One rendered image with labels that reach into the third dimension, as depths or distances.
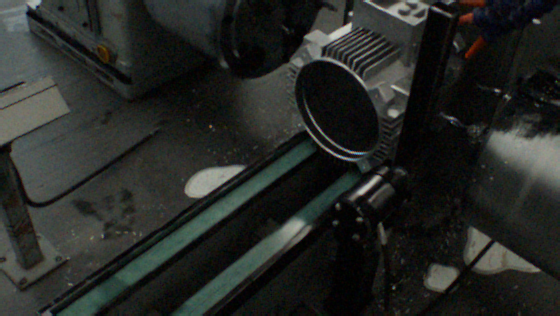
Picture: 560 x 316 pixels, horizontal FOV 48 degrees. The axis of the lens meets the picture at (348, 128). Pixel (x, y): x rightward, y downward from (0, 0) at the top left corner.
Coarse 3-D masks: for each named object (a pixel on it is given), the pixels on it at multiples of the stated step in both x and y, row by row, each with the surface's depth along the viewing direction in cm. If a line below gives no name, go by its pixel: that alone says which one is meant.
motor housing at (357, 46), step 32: (352, 32) 86; (320, 64) 91; (352, 64) 81; (384, 64) 82; (288, 96) 92; (320, 96) 94; (352, 96) 99; (448, 96) 92; (320, 128) 93; (352, 128) 95; (384, 128) 82; (352, 160) 88
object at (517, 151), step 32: (544, 64) 74; (512, 96) 71; (544, 96) 70; (480, 128) 77; (512, 128) 70; (544, 128) 69; (480, 160) 71; (512, 160) 70; (544, 160) 68; (480, 192) 73; (512, 192) 70; (544, 192) 68; (480, 224) 76; (512, 224) 72; (544, 224) 69; (544, 256) 72
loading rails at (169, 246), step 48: (288, 144) 93; (432, 144) 104; (240, 192) 86; (288, 192) 93; (336, 192) 88; (144, 240) 77; (192, 240) 79; (240, 240) 89; (288, 240) 80; (336, 240) 90; (96, 288) 72; (144, 288) 75; (192, 288) 84; (240, 288) 73; (288, 288) 84
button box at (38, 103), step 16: (48, 80) 73; (0, 96) 70; (16, 96) 71; (32, 96) 72; (48, 96) 73; (0, 112) 70; (16, 112) 71; (32, 112) 72; (48, 112) 73; (64, 112) 74; (0, 128) 69; (16, 128) 71; (32, 128) 72; (0, 144) 69
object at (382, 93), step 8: (456, 32) 91; (456, 40) 90; (304, 48) 84; (312, 48) 84; (320, 48) 85; (456, 48) 90; (304, 56) 85; (312, 56) 84; (376, 88) 79; (384, 88) 79; (392, 88) 80; (376, 96) 80; (384, 96) 79; (392, 96) 80; (376, 104) 80; (296, 120) 93; (304, 128) 92; (368, 160) 87; (376, 160) 87; (360, 168) 88; (368, 168) 87
